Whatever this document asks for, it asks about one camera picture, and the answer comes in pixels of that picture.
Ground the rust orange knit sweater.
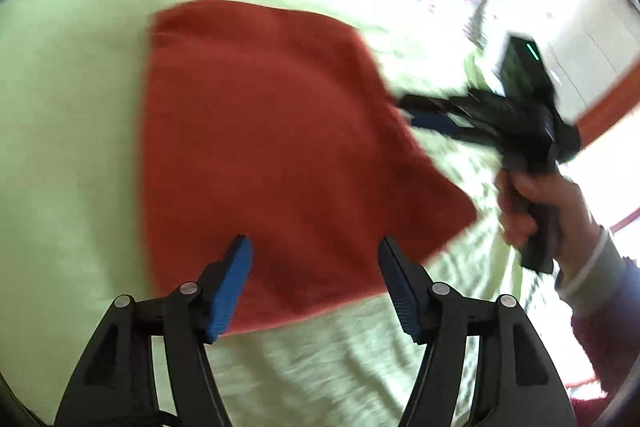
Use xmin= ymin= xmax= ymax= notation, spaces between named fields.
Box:
xmin=141 ymin=0 xmax=476 ymax=334

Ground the grey pink sleeve forearm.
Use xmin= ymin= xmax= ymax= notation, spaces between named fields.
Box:
xmin=553 ymin=225 xmax=640 ymax=396

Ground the person's right hand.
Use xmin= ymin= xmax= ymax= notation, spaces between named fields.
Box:
xmin=496 ymin=170 xmax=601 ymax=279

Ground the light green bed sheet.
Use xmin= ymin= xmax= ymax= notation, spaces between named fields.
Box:
xmin=0 ymin=0 xmax=532 ymax=427

